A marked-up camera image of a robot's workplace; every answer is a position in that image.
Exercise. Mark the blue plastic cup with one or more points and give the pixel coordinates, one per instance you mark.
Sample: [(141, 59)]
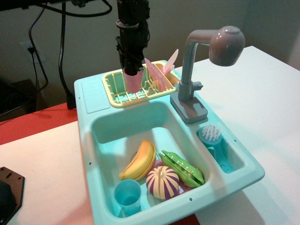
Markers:
[(127, 194)]

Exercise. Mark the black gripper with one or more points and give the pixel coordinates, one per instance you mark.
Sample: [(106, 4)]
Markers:
[(130, 45)]

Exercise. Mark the teal toy sink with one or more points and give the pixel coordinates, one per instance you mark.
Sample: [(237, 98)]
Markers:
[(110, 137)]

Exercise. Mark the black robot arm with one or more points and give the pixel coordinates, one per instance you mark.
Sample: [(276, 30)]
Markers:
[(132, 23)]

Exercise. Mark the black flexible gooseneck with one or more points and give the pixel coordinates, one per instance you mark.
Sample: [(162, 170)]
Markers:
[(71, 104)]

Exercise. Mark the pink plate in rack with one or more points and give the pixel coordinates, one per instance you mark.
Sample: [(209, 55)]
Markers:
[(156, 76)]

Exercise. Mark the yellow drying rack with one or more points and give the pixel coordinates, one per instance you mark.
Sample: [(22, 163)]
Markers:
[(119, 97)]

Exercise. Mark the purple striped toy onion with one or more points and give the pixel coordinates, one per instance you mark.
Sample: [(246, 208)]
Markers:
[(162, 182)]

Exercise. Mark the yellow toy banana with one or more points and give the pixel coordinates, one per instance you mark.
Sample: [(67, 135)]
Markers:
[(142, 162)]

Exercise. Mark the grey toy faucet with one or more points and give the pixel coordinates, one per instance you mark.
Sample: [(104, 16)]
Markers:
[(225, 47)]

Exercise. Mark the red cloth mat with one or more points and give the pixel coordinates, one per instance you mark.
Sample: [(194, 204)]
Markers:
[(36, 122)]

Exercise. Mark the green toy pea pod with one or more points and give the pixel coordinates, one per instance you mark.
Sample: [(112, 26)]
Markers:
[(190, 175)]

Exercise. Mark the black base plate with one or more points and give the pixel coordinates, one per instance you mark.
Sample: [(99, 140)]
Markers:
[(11, 194)]

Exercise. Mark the teal dish brush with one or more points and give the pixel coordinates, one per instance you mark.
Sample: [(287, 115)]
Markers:
[(211, 137)]

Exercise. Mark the white wall outlet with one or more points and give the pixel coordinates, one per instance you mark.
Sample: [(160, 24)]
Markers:
[(26, 45)]

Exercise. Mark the pink plastic cup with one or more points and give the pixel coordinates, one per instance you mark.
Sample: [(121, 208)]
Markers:
[(133, 82)]

